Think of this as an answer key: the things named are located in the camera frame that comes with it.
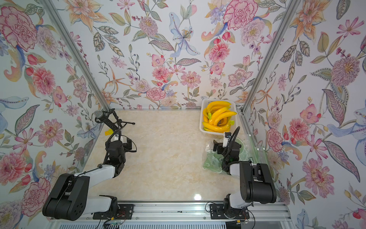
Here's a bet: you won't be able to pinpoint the right corner aluminium post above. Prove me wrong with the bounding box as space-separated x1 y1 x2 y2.
242 1 300 115

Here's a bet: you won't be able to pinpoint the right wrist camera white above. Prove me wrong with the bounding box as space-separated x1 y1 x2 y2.
223 132 232 148

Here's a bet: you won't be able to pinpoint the corner aluminium post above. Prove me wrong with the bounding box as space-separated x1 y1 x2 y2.
40 0 110 111
242 1 300 115

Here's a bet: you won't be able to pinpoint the aluminium front rail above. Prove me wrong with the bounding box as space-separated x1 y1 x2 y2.
47 201 295 229

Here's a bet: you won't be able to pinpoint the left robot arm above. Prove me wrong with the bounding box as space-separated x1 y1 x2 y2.
42 129 136 221

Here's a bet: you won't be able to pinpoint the white plastic basket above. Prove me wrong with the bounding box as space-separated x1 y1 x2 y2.
199 99 240 137

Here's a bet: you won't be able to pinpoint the zip-top bag bananas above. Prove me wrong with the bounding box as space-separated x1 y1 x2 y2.
203 143 224 174
236 138 269 164

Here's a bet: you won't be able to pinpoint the left corner aluminium post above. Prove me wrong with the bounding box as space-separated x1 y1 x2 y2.
40 0 110 111

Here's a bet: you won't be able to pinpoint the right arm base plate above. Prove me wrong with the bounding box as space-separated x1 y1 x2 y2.
208 197 250 220

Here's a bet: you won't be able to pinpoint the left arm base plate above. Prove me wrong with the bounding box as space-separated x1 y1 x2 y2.
93 195 134 220

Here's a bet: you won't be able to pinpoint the loose yellow banana by stand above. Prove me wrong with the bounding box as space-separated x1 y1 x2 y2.
104 129 114 135

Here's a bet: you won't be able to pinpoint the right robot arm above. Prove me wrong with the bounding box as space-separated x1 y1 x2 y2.
213 127 277 211

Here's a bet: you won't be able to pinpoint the yellow banana bunch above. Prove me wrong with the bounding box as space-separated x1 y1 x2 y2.
206 101 237 126

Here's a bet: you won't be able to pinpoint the black microphone tripod stand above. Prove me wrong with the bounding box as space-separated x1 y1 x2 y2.
94 108 135 132

